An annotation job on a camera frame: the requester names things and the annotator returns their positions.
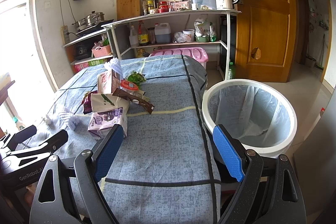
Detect purple drink carton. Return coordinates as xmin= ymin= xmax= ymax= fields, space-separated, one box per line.
xmin=88 ymin=107 xmax=127 ymax=139

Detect maroon snack packet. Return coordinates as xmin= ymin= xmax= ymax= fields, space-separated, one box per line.
xmin=81 ymin=90 xmax=97 ymax=114

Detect brown snack wrapper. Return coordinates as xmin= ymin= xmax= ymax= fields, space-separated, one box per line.
xmin=112 ymin=88 xmax=154 ymax=114

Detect red lid plastic cup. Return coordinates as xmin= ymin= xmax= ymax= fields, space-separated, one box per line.
xmin=120 ymin=80 xmax=145 ymax=99

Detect green leafy wrapper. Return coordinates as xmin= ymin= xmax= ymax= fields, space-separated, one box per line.
xmin=126 ymin=71 xmax=146 ymax=89

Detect white tissue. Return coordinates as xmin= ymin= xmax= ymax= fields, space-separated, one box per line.
xmin=104 ymin=57 xmax=123 ymax=76

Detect white paper bag green print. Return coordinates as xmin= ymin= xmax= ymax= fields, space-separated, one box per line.
xmin=91 ymin=93 xmax=130 ymax=115

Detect white round trash bin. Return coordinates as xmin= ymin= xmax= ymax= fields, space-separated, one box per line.
xmin=202 ymin=79 xmax=297 ymax=158

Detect blue grey checked tablecloth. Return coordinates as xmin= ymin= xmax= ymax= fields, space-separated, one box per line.
xmin=15 ymin=54 xmax=224 ymax=224

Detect translucent white bin liner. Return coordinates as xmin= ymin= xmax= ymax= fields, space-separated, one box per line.
xmin=208 ymin=84 xmax=292 ymax=148

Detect pink plastic basket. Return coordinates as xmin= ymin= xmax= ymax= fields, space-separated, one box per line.
xmin=92 ymin=46 xmax=112 ymax=58

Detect low wooden side shelf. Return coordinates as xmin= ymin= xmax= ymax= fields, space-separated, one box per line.
xmin=63 ymin=29 xmax=113 ymax=73

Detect white power strip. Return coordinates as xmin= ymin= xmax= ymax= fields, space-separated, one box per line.
xmin=60 ymin=25 xmax=70 ymax=45

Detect cooking oil bottle yellow label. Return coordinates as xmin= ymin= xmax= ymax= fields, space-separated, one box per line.
xmin=138 ymin=20 xmax=149 ymax=46

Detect green plastic bottle on floor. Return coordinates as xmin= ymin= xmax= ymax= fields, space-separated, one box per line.
xmin=228 ymin=61 xmax=236 ymax=80

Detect white metal shelf rack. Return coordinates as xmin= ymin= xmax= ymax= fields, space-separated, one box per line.
xmin=102 ymin=10 xmax=240 ymax=80

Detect white jug dark liquid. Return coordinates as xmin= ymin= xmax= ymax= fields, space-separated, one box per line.
xmin=154 ymin=23 xmax=171 ymax=44

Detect steel cooking pot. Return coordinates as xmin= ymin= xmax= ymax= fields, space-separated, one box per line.
xmin=72 ymin=11 xmax=105 ymax=31

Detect pink lid storage box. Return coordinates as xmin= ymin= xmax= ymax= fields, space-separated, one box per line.
xmin=150 ymin=47 xmax=209 ymax=69

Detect white plastic tub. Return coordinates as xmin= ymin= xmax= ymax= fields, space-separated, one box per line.
xmin=183 ymin=29 xmax=195 ymax=42

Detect wooden cutting board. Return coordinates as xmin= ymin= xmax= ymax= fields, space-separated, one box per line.
xmin=116 ymin=0 xmax=141 ymax=20

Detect green cap sauce bottle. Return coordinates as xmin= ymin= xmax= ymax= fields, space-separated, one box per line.
xmin=147 ymin=0 xmax=154 ymax=12

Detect white green food bag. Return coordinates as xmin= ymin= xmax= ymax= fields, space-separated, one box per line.
xmin=194 ymin=14 xmax=217 ymax=42

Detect wooden door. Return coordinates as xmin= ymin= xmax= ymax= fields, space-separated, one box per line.
xmin=235 ymin=0 xmax=297 ymax=83

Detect clear plastic storage box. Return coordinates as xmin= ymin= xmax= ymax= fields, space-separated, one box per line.
xmin=191 ymin=0 xmax=217 ymax=10

